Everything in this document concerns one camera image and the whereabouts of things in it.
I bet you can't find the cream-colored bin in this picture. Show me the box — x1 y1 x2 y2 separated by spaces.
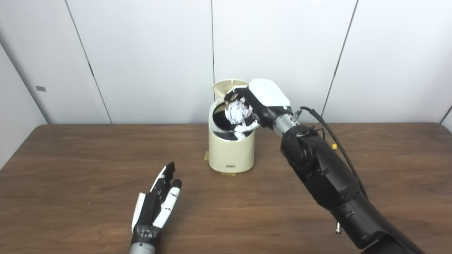
208 79 256 174

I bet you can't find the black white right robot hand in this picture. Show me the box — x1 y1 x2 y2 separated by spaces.
224 78 294 133

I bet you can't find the round cream bin lid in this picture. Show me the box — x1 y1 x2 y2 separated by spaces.
213 79 249 96

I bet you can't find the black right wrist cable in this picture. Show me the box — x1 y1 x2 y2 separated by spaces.
299 106 368 198

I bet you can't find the white paper ball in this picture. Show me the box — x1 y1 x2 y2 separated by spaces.
225 99 253 126

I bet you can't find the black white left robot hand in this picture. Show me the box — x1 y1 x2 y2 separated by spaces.
131 162 183 244

